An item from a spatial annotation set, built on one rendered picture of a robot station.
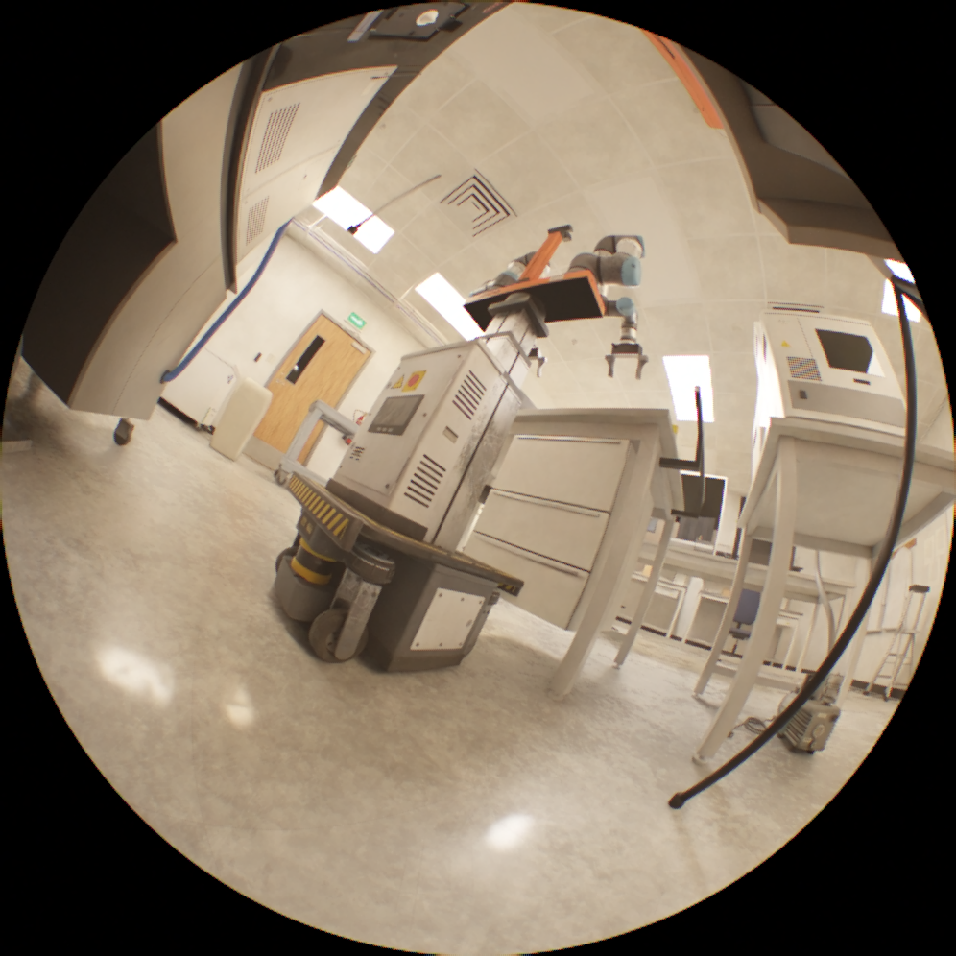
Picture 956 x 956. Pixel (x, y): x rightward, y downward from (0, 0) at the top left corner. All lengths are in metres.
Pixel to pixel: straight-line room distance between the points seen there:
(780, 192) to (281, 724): 0.78
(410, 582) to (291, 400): 3.66
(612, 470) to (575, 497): 0.15
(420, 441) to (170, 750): 0.57
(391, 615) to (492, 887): 0.47
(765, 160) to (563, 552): 0.94
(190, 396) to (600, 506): 3.49
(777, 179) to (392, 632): 0.82
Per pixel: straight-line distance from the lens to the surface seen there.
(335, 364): 4.23
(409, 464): 0.51
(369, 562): 0.47
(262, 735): 0.41
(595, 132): 2.51
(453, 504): 0.68
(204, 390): 3.44
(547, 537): 0.93
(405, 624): 0.54
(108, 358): 0.87
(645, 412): 0.96
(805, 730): 1.22
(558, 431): 1.11
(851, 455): 1.05
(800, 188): 0.40
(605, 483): 0.92
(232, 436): 2.76
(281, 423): 4.01
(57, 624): 0.47
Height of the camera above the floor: 0.31
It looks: 13 degrees up
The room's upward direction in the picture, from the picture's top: 25 degrees clockwise
